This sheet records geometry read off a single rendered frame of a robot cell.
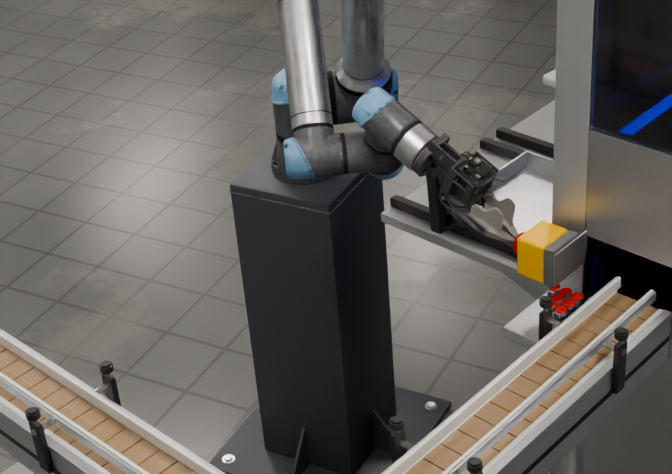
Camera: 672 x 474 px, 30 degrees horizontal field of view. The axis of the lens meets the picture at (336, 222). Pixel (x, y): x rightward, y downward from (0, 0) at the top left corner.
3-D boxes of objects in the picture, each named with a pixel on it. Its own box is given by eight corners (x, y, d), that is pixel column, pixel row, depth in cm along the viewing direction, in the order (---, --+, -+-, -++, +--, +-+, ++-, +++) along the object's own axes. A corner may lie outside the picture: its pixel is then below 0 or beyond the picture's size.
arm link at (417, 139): (389, 163, 216) (419, 144, 221) (408, 180, 215) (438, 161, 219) (401, 133, 211) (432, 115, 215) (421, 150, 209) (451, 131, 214)
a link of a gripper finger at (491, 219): (515, 232, 203) (474, 195, 206) (503, 254, 207) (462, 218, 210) (527, 223, 205) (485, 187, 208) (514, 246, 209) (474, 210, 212)
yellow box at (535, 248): (577, 269, 207) (578, 232, 203) (552, 289, 202) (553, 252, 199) (539, 253, 211) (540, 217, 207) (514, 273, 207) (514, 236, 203)
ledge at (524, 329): (618, 329, 208) (618, 320, 207) (574, 368, 201) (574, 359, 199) (547, 299, 217) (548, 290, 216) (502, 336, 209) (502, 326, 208)
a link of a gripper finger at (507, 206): (527, 223, 205) (485, 187, 208) (514, 246, 209) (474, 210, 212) (538, 215, 207) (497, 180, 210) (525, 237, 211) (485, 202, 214)
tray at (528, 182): (677, 219, 232) (678, 203, 230) (598, 283, 216) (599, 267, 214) (526, 165, 252) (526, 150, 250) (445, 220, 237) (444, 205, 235)
